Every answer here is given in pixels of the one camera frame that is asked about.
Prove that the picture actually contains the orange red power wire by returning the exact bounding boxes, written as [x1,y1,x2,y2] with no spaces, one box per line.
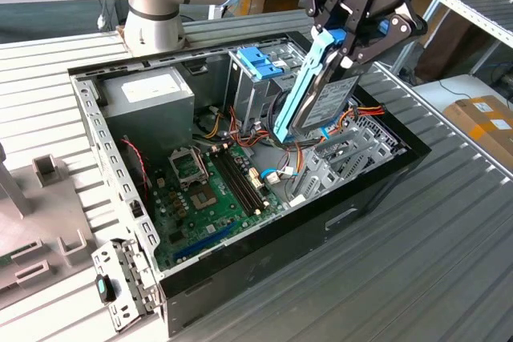
[339,103,386,133]

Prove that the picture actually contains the hard disk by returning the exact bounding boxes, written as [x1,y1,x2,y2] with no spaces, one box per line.
[272,27,362,145]

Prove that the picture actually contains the grey metal disk bay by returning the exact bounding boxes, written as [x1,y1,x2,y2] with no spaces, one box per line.
[289,131,406,207]

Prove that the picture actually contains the white side table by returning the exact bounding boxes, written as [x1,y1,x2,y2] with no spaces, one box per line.
[411,73,513,119]

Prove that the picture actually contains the labelled cardboard box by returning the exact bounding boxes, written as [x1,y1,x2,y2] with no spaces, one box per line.
[442,95,513,177]

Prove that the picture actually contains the grey metal drive cage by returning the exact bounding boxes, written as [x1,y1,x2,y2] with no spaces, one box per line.
[223,39,317,135]

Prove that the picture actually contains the black RAM slot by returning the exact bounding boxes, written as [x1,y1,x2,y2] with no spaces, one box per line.
[211,151,260,217]
[222,147,266,212]

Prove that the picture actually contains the grey power supply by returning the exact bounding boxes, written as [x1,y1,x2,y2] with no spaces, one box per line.
[98,66,196,159]

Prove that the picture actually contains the metal socket cover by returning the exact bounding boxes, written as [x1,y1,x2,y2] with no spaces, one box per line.
[167,147,210,190]

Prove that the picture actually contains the green motherboard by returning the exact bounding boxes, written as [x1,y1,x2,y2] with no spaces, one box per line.
[150,142,290,272]

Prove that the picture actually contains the black PC case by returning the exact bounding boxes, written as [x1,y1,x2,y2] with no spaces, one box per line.
[67,30,433,338]

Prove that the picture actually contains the blue expansion slot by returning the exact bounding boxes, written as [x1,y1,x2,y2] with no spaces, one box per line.
[172,222,237,262]

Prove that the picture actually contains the grey parts rack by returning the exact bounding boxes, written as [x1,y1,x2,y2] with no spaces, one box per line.
[0,141,99,311]

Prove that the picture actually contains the black teal latch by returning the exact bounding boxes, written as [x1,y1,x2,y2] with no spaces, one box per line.
[94,272,119,304]

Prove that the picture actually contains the green RAM stick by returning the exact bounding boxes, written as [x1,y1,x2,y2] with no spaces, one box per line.
[0,242,35,268]

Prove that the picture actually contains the metal slat shelf frame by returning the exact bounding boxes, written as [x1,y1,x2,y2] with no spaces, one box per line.
[390,0,513,78]

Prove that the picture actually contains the blue plastic drive bracket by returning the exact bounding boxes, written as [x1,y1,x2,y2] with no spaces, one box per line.
[236,46,284,82]

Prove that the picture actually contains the orange red wire bundle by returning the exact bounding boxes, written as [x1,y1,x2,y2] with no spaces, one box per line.
[228,105,308,177]

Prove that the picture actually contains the light blue board wire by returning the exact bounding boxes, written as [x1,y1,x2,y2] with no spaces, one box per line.
[259,168,300,183]

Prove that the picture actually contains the red black twisted wire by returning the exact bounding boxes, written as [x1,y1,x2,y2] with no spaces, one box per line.
[119,137,150,203]

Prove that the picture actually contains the grey slot retention bracket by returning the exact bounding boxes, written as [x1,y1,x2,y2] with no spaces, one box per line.
[91,237,166,333]

